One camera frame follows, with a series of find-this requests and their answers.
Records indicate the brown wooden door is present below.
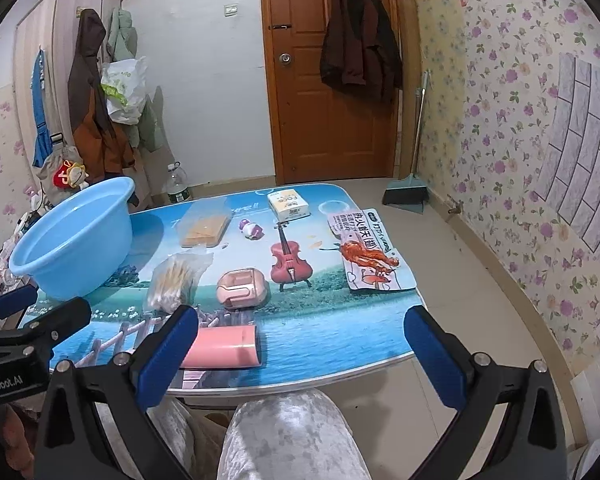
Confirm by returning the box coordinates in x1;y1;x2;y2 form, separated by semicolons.
258;0;398;186

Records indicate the red and yellow plush toy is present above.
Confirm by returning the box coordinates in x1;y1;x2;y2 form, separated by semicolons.
52;159;90;190

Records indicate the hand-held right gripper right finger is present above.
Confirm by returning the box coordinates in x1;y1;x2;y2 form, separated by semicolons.
403;305;568;480

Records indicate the large clear water bottle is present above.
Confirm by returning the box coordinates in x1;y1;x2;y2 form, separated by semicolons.
166;161;190;206

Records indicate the person's right leg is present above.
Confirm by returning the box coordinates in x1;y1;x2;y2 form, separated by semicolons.
217;389;371;480

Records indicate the small pink bottle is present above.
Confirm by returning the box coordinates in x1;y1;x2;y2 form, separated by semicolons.
216;267;271;308

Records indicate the blue cloth bag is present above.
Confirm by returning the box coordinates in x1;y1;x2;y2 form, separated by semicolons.
31;47;53;168

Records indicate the grey shoulder bag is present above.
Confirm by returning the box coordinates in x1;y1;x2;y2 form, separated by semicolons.
34;145;83;191

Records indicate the light blue plastic basin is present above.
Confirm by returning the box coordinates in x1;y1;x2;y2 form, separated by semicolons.
8;176;137;302

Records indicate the dark brown hanging jacket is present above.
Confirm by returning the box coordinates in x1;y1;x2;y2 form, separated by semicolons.
320;0;403;93

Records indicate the white plastic bag green print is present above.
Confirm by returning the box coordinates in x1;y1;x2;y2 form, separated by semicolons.
100;56;148;125

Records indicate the pale green garment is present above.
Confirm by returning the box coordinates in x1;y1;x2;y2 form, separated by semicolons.
107;7;168;153

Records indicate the pile of small clutter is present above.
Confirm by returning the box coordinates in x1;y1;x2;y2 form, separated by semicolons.
0;207;43;293

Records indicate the clear plastic toothpick box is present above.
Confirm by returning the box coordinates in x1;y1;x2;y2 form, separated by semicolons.
179;196;231;248

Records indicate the person's left leg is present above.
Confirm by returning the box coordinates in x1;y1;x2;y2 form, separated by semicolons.
97;400;231;480

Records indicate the clear jar of sticks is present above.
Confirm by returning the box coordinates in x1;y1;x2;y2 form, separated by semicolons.
145;251;215;311

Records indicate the white and yellow small box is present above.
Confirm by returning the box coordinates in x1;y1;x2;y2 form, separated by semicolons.
267;188;312;222

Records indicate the pale wooden wardrobe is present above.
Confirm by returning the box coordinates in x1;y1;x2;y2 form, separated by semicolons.
12;0;131;201

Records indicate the teal broom with metal handle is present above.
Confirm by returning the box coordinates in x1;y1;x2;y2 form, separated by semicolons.
382;70;431;216

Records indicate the person's leg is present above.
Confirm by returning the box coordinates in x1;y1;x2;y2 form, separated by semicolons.
97;400;231;480
217;389;371;480

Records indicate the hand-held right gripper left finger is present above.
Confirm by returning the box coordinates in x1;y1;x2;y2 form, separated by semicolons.
34;304;199;480

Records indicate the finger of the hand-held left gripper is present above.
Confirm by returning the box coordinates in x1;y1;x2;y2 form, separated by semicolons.
21;296;92;357
0;284;39;332

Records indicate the pink cylindrical cup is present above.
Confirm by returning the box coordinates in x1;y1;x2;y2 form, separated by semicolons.
180;324;263;370

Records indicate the chicken wing snack packet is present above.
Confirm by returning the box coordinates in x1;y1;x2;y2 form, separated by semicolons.
327;208;417;293

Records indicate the brown and orange jacket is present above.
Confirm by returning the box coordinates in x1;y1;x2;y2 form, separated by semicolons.
67;8;138;186

